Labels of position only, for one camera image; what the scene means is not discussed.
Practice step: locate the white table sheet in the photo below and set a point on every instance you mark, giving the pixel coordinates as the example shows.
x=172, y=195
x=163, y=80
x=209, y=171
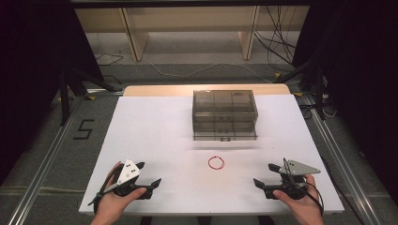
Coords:
x=156, y=131

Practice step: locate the person's left hand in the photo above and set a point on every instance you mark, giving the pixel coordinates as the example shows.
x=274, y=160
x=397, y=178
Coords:
x=111, y=206

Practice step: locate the smoky transparent drawer box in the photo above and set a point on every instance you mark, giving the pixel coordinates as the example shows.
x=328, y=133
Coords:
x=223, y=106

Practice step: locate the person's right hand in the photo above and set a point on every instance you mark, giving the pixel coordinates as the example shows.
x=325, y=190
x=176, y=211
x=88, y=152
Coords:
x=303, y=209

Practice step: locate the dark curtain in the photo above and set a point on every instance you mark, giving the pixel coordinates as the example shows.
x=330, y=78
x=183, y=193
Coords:
x=34, y=62
x=366, y=78

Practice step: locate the red rubber band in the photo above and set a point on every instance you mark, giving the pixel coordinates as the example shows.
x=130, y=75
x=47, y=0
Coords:
x=209, y=163

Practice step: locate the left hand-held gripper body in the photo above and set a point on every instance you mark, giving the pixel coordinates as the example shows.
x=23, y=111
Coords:
x=128, y=172

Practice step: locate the light wooden shelf unit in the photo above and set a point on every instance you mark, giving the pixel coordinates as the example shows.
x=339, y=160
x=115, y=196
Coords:
x=135, y=37

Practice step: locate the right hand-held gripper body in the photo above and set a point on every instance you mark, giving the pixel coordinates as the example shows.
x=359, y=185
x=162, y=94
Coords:
x=297, y=168

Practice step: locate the aluminium floor rail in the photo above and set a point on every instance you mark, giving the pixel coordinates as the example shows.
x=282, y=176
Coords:
x=347, y=175
x=40, y=175

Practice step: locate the black metal stand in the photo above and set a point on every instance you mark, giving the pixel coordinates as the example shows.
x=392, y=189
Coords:
x=64, y=100
x=318, y=93

